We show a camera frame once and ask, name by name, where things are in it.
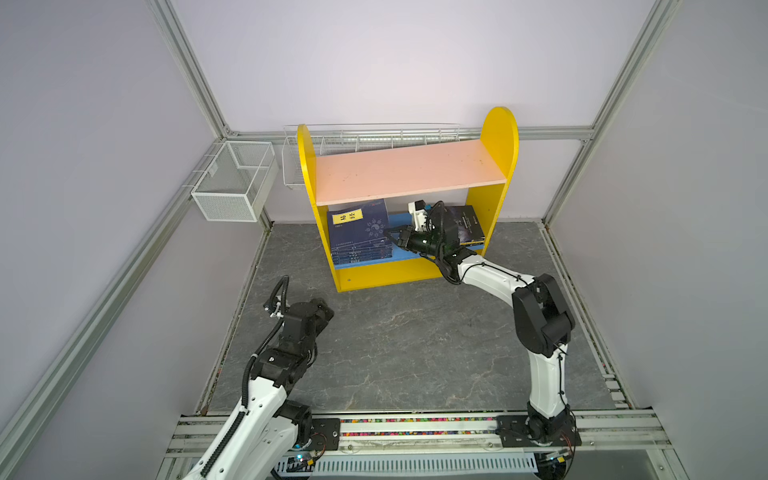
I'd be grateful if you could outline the dark wolf cover book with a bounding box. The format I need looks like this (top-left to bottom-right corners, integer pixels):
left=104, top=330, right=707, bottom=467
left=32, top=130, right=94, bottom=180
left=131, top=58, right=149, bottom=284
left=447, top=205, right=485, bottom=246

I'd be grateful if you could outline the navy book with flower emblem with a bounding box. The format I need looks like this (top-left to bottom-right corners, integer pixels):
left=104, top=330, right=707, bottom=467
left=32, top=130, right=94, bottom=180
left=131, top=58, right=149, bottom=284
left=327, top=199, right=393, bottom=265

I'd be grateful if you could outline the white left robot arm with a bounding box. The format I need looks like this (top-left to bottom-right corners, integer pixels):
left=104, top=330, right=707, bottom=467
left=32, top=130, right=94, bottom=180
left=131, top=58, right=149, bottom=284
left=186, top=275, right=334, bottom=479

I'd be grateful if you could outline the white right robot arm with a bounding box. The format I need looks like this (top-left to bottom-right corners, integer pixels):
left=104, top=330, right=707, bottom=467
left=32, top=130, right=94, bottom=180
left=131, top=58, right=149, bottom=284
left=385, top=201, right=581, bottom=451

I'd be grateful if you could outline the yellow wooden bookshelf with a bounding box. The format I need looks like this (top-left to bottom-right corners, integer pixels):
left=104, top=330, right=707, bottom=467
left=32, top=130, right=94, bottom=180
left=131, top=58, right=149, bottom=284
left=297, top=107, right=532, bottom=301

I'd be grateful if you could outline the white mesh basket left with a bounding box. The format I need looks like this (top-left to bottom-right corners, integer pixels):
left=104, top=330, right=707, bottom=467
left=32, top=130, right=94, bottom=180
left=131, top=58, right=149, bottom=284
left=192, top=141, right=279, bottom=223

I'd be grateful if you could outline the white wire basket rear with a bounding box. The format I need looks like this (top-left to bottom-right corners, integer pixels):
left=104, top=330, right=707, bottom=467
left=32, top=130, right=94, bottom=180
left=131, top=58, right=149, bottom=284
left=281, top=123, right=461, bottom=188

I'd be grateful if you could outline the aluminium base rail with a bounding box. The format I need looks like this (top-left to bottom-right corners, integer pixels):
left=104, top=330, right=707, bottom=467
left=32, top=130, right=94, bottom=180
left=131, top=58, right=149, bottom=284
left=157, top=407, right=673, bottom=480

